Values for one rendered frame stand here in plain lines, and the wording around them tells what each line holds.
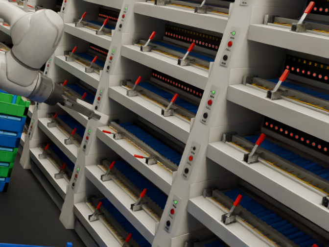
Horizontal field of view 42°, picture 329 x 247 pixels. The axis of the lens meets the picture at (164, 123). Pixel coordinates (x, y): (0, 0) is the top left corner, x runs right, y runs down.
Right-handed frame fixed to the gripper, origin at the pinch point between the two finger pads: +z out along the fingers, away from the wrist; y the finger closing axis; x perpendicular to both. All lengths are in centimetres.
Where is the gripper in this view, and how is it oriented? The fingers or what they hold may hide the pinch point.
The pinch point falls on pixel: (96, 113)
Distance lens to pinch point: 154.6
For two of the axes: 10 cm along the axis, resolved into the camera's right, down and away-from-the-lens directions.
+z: 7.0, 3.4, 6.2
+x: 4.6, -8.8, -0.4
